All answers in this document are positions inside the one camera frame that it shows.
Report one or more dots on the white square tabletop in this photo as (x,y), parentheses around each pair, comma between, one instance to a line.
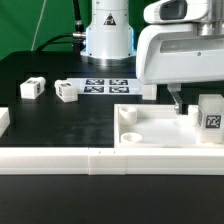
(157,126)

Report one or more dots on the white marker tag sheet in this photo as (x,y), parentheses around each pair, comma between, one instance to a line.
(106,86)

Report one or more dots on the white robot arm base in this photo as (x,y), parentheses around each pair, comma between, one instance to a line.
(109,37)

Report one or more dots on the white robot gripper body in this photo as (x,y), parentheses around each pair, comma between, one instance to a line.
(183,42)

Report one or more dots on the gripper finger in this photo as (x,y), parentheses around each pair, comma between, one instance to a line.
(180,107)

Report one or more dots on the white left fence piece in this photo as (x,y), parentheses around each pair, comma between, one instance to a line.
(4,119)

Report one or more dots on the white front fence bar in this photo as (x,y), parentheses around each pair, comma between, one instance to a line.
(110,161)

